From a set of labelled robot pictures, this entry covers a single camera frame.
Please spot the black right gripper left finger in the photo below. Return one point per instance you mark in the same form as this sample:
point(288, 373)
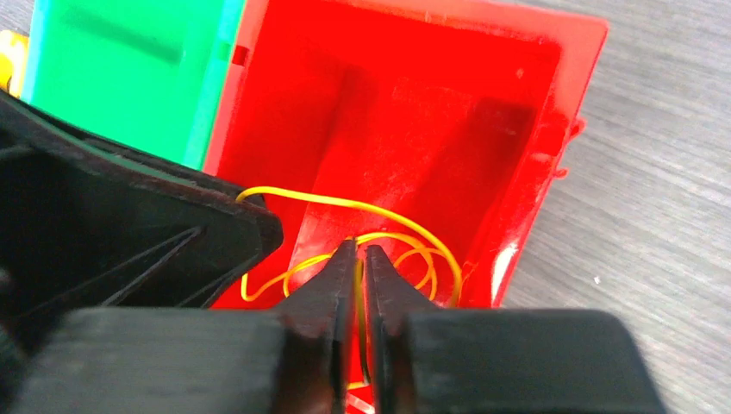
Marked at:
point(292, 358)

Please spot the yellow triangle toy left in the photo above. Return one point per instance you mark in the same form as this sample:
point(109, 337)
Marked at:
point(14, 58)

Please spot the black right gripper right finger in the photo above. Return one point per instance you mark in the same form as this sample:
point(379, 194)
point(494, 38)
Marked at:
point(429, 359)

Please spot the red plastic bin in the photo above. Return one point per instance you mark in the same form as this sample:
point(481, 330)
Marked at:
point(454, 114)

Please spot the green plastic bin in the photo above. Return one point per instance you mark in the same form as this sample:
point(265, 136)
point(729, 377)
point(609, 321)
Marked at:
point(146, 74)

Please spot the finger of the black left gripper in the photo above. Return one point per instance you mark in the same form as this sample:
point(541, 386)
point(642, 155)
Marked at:
point(88, 222)

